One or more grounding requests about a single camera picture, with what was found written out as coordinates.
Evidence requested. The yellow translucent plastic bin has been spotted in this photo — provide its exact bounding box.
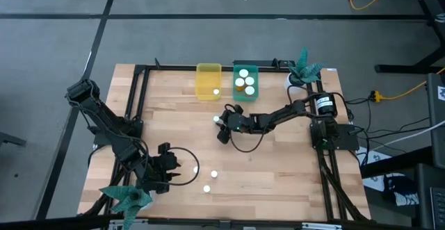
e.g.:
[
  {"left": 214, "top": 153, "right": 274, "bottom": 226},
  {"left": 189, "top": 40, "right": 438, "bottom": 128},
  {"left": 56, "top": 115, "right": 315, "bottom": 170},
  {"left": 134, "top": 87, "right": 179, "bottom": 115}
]
[{"left": 195, "top": 63, "right": 223, "bottom": 101}]

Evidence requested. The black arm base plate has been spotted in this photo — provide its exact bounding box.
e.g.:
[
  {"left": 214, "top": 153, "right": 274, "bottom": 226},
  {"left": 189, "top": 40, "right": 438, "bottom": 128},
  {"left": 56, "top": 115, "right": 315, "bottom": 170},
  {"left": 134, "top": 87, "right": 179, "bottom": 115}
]
[
  {"left": 310, "top": 123, "right": 359, "bottom": 151},
  {"left": 92, "top": 120, "right": 143, "bottom": 147}
]

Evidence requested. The black metal table frame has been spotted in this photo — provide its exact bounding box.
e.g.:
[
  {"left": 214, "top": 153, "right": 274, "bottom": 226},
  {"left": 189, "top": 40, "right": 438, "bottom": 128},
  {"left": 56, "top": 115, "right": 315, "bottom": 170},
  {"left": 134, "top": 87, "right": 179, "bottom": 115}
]
[{"left": 78, "top": 58, "right": 371, "bottom": 224}]

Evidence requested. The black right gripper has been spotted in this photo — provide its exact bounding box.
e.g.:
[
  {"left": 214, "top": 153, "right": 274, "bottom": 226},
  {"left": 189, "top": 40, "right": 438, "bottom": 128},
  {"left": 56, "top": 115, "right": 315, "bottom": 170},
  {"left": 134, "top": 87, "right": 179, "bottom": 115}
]
[{"left": 216, "top": 104, "right": 257, "bottom": 145}]

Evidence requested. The black crossbar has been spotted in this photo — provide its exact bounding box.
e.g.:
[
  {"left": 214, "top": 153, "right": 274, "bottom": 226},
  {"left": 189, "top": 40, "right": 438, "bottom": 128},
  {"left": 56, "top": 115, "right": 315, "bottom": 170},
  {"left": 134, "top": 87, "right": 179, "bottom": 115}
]
[{"left": 0, "top": 213, "right": 445, "bottom": 230}]

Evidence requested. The black desk leg frame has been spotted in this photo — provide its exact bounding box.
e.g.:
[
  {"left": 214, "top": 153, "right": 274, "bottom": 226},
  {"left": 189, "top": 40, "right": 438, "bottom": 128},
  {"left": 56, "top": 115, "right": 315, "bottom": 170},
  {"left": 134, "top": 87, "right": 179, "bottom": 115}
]
[{"left": 374, "top": 0, "right": 445, "bottom": 74}]

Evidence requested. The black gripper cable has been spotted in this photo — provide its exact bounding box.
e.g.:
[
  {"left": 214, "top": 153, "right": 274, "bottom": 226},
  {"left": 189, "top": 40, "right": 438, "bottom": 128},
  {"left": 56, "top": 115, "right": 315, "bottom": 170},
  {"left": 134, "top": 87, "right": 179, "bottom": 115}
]
[
  {"left": 228, "top": 127, "right": 267, "bottom": 154},
  {"left": 152, "top": 147, "right": 201, "bottom": 186}
]

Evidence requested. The blue and white bag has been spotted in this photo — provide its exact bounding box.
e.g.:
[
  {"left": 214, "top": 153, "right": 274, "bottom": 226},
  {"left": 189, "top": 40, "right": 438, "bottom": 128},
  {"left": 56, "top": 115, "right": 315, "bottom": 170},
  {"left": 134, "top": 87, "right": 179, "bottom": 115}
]
[{"left": 357, "top": 146, "right": 421, "bottom": 207}]

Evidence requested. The white cable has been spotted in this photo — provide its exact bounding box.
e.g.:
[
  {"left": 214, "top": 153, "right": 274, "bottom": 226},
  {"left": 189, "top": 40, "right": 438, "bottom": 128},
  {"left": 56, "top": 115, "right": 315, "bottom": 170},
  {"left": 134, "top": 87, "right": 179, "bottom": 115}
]
[{"left": 361, "top": 120, "right": 445, "bottom": 151}]

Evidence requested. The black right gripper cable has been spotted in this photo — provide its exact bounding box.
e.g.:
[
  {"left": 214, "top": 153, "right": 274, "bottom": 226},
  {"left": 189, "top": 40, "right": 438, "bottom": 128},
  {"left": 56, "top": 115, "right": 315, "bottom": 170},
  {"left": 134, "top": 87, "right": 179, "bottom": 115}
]
[{"left": 228, "top": 127, "right": 267, "bottom": 154}]

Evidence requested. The green plant in white pot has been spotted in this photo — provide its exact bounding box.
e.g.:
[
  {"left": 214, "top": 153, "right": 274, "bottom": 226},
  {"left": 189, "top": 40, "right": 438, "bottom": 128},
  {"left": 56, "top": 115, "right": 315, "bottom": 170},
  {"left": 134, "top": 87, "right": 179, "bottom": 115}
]
[
  {"left": 283, "top": 47, "right": 326, "bottom": 95},
  {"left": 99, "top": 173, "right": 156, "bottom": 230}
]

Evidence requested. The teal translucent plastic bin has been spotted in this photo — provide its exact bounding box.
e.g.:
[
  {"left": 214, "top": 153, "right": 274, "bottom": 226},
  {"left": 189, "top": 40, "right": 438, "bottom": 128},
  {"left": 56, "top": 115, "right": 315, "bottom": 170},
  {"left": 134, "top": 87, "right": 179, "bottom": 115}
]
[{"left": 232, "top": 64, "right": 260, "bottom": 102}]

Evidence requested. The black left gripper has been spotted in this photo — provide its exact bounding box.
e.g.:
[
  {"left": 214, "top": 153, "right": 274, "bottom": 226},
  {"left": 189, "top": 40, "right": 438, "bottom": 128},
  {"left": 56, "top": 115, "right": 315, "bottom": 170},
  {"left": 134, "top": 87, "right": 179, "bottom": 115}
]
[{"left": 145, "top": 142, "right": 182, "bottom": 195}]

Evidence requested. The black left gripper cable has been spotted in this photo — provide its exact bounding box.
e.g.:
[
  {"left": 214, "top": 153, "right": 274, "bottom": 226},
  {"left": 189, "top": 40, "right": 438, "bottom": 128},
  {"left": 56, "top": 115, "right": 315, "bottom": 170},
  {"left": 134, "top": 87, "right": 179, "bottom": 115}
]
[{"left": 152, "top": 147, "right": 201, "bottom": 186}]

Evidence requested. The grey floor object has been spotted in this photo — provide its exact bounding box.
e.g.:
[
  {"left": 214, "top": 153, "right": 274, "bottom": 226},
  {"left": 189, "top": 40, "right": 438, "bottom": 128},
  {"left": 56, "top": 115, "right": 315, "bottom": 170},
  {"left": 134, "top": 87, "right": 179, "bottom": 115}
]
[{"left": 0, "top": 131, "right": 28, "bottom": 148}]

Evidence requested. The yellow cable with plug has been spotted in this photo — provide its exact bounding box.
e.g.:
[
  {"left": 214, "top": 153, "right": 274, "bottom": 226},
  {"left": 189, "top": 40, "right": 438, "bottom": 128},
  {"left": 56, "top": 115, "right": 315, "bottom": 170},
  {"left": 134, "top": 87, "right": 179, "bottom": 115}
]
[{"left": 370, "top": 67, "right": 445, "bottom": 103}]

